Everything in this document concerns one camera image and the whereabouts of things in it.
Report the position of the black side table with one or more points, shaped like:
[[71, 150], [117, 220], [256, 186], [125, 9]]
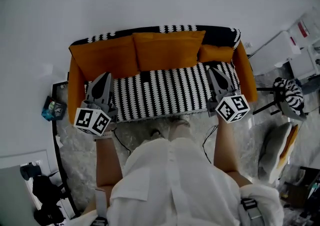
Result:
[[60, 90]]

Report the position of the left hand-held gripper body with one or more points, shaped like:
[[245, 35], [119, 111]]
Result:
[[92, 120]]

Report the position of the person's left forearm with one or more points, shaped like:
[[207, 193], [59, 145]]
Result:
[[107, 162]]

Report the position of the teal printed bag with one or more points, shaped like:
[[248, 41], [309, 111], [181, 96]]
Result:
[[53, 108]]

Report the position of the person's right forearm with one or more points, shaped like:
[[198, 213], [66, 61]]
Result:
[[225, 145]]

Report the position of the person's beige shoe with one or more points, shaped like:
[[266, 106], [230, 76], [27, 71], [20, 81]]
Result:
[[155, 133], [180, 121]]

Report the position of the white side table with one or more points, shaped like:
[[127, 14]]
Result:
[[12, 195]]

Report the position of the person's white shirt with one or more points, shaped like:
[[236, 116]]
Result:
[[175, 190]]

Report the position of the grey padded chair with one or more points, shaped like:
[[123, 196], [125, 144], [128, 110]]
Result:
[[271, 150]]

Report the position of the black white patterned cloth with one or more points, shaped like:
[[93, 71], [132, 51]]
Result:
[[290, 92]]

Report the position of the black bag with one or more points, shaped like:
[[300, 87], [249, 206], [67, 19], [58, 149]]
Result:
[[45, 190], [47, 216]]

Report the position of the black storage crate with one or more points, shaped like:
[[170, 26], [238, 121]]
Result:
[[300, 190]]

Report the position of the small grey device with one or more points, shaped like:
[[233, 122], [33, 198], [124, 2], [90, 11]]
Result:
[[28, 171]]

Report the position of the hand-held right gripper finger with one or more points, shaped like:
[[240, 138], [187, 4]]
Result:
[[214, 87], [228, 85]]

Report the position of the person's beige trousers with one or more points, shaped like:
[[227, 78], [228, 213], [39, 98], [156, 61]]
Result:
[[180, 132]]

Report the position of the white appliance with red label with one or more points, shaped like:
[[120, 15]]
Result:
[[287, 52]]

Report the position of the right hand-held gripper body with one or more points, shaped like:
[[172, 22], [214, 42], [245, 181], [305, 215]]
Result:
[[232, 107]]

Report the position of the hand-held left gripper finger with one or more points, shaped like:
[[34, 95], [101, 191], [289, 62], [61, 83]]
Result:
[[108, 92], [92, 90]]

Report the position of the small orange cushion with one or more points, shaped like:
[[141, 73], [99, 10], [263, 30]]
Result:
[[216, 53]]

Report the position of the white carton with red label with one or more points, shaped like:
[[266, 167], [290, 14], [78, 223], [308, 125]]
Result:
[[305, 23]]

